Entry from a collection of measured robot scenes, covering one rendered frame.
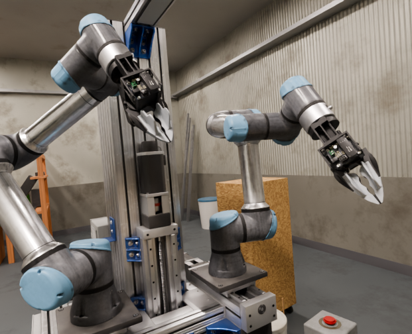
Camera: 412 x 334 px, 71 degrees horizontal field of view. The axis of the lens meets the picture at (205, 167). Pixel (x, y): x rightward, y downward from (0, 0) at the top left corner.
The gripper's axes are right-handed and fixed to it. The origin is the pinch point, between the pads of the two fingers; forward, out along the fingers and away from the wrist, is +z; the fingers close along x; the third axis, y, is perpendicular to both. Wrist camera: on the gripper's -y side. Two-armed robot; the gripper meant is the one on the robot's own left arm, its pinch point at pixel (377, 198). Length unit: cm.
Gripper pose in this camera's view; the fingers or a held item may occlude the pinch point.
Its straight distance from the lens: 71.2
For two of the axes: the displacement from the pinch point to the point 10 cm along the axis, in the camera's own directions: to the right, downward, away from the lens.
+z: 3.5, 8.0, -4.9
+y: -6.1, -2.0, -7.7
